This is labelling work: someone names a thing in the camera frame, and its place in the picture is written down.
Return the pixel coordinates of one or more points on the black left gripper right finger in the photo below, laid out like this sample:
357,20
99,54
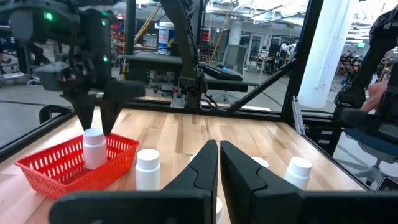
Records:
255,199

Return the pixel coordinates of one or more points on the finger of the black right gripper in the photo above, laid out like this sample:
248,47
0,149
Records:
115,93
84,109

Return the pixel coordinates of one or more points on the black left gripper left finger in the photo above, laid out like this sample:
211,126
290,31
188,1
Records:
186,202

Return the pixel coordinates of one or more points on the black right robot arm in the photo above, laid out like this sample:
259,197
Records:
93,31

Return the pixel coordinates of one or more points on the red plastic basket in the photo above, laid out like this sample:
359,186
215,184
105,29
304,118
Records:
77,183

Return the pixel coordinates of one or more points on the black table clamp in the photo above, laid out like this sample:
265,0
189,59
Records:
46,112

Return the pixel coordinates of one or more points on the black work table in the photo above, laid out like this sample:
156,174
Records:
146,62

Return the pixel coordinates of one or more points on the white blue wipes canister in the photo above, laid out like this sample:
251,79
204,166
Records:
165,34

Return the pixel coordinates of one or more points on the silver aluminium extrusion piece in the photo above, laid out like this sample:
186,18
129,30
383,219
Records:
297,115

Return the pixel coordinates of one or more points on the grey office chair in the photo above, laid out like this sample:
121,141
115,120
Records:
234,56

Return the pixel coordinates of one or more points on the blue office chair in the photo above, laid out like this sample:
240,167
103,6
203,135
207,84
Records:
370,140

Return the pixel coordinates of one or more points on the white round pillar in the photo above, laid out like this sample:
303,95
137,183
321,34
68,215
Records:
323,56

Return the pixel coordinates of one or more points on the person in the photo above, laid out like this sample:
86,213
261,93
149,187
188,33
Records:
374,95

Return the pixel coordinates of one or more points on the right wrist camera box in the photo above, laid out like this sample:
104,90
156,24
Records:
51,76

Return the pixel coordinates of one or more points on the black aluminium rig frame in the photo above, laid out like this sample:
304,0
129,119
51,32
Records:
264,115

